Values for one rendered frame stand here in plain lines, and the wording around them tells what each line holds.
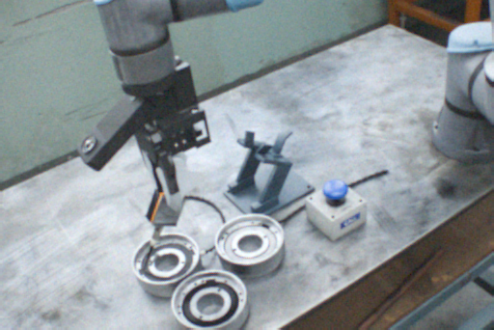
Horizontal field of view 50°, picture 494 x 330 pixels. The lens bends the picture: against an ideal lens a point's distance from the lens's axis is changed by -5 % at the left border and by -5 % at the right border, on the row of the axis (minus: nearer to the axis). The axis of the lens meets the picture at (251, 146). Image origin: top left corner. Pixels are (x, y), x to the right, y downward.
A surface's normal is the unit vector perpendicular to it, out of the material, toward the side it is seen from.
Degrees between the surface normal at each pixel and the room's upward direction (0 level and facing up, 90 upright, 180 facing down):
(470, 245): 0
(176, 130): 90
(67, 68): 90
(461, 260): 0
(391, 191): 0
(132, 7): 89
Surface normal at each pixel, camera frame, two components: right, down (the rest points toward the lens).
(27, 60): 0.53, 0.45
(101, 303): -0.12, -0.80
